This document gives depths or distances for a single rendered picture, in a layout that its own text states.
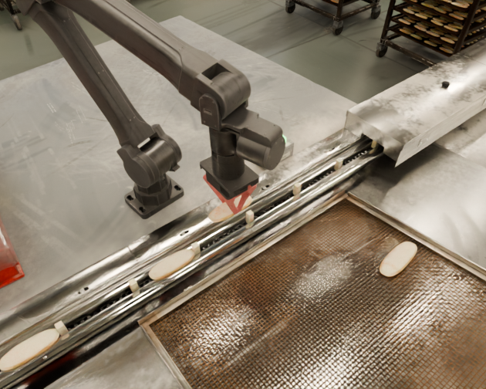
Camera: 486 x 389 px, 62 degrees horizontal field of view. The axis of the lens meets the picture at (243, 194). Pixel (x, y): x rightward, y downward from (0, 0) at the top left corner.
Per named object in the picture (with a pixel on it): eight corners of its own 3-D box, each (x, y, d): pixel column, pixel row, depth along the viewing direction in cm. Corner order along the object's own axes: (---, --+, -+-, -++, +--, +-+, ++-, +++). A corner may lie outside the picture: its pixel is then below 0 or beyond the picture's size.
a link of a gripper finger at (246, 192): (236, 191, 84) (234, 156, 77) (258, 211, 80) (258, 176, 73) (208, 206, 81) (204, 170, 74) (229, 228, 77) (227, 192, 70)
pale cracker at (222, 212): (244, 192, 84) (244, 188, 83) (256, 203, 82) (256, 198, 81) (204, 214, 80) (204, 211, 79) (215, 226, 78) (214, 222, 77)
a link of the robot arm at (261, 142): (231, 68, 65) (197, 93, 60) (295, 88, 60) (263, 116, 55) (234, 129, 73) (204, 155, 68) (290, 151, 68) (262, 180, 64)
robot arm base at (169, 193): (164, 176, 103) (123, 200, 97) (160, 151, 97) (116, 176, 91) (186, 194, 98) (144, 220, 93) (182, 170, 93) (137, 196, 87)
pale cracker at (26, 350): (55, 324, 72) (53, 321, 72) (63, 340, 70) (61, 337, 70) (-4, 358, 68) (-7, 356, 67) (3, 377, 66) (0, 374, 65)
